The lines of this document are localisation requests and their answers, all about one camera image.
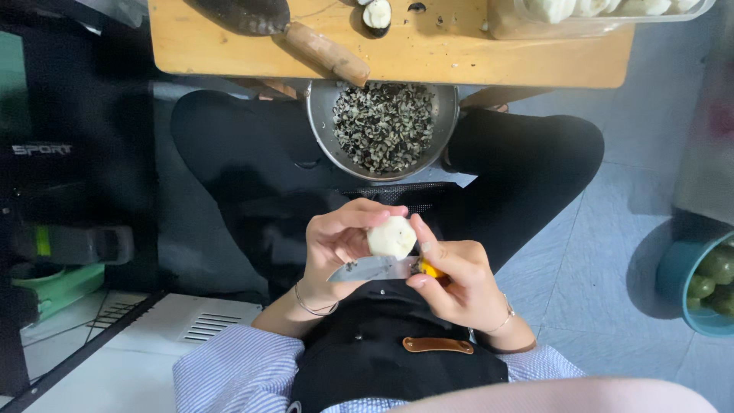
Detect person's right hand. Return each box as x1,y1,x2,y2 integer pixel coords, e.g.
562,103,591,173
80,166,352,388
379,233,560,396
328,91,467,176
404,213,514,336

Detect person's left hand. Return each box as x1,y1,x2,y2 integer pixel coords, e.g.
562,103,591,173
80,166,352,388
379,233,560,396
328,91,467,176
297,198,409,314

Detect yellow handled paring knife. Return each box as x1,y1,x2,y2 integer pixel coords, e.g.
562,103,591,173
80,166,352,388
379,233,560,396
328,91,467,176
327,255,451,288

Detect peeled white water chestnut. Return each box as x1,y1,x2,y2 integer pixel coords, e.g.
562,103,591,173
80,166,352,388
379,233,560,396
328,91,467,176
367,216,418,261

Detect thin silver bangle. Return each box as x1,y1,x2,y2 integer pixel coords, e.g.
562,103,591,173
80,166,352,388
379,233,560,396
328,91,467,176
294,280,340,317

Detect black mesh stool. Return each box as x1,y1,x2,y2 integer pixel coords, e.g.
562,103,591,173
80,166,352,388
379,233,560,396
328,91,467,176
338,182,461,216

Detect black apron with leather tag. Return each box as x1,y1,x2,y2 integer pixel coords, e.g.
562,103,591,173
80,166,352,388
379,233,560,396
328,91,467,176
289,280,510,413

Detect black trousers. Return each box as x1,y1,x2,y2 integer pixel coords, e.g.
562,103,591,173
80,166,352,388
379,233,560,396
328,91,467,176
170,89,605,299

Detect blue striped shirt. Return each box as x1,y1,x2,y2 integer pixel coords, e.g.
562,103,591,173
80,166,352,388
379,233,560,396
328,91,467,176
173,325,587,413

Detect heap of dark peelings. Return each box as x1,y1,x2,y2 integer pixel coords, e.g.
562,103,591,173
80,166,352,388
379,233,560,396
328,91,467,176
333,82,435,175

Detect round metal bowl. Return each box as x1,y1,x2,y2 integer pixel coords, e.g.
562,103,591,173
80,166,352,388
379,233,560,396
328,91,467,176
305,80,461,183

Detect white appliance with vent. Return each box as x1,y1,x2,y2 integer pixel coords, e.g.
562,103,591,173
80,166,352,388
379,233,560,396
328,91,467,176
0,289,265,413

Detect teal plastic bowl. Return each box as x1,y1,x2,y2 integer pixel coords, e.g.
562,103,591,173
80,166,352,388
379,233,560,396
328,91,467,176
656,229,734,338

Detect wooden chopping board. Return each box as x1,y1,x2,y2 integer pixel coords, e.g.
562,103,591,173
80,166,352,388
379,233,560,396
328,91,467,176
148,0,635,89

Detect half peeled water chestnut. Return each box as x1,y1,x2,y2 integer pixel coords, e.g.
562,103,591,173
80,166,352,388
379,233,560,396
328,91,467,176
362,0,393,39

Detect heap of green vegetables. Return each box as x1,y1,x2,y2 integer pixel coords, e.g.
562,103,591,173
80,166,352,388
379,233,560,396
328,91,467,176
687,240,734,317

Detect clear plastic container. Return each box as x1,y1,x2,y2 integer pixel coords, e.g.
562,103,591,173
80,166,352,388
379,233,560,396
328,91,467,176
487,0,718,41

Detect green plastic tub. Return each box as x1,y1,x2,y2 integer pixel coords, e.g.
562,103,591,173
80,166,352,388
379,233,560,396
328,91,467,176
11,263,106,323

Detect black bag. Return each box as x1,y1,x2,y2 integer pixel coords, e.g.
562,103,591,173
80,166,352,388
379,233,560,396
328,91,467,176
0,0,161,397

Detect heap of peeled chestnuts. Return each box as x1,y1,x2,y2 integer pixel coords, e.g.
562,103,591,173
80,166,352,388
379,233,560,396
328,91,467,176
525,0,703,25

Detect thin gold bracelet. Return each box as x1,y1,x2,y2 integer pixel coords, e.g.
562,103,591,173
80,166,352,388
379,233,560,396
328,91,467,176
484,293,516,335

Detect wooden handled cleaver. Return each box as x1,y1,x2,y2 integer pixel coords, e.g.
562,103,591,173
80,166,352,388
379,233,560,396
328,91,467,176
189,0,371,88

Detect grey handle with green band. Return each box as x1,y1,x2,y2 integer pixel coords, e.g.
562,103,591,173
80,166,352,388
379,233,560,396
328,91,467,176
10,225,135,266

